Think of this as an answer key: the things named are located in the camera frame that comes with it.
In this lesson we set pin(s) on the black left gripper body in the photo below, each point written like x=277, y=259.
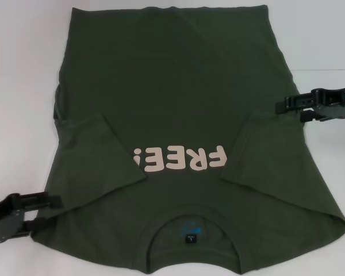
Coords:
x=5, y=221

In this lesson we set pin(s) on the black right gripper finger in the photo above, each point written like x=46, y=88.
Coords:
x=296, y=103
x=312, y=116

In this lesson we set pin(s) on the dark green FREE T-shirt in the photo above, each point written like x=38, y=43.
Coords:
x=172, y=100

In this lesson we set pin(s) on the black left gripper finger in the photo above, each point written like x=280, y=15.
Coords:
x=36, y=225
x=37, y=201

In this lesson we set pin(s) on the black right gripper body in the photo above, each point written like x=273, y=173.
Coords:
x=336, y=103

